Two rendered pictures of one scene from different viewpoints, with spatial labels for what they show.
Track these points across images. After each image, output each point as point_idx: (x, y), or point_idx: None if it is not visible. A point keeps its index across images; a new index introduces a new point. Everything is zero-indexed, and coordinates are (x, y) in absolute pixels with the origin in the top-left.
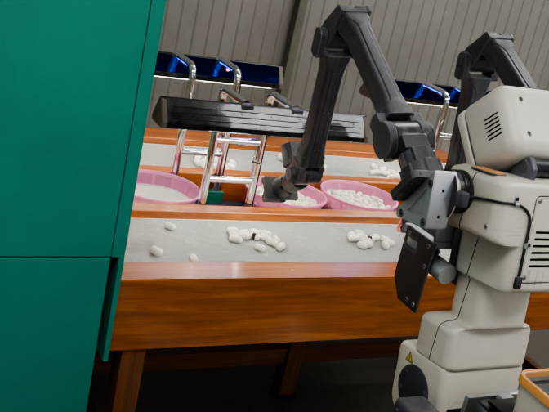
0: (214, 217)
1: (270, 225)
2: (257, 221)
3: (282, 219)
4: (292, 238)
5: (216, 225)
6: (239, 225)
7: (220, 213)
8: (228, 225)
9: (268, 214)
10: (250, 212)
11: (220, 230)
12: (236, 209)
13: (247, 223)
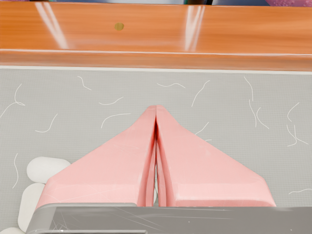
0: (47, 61)
1: (235, 96)
2: (202, 70)
3: (292, 67)
4: (277, 204)
5: (40, 101)
6: (123, 99)
7: (61, 55)
8: (81, 100)
9: (242, 57)
10: (177, 45)
11: (26, 146)
12: (133, 29)
13: (156, 86)
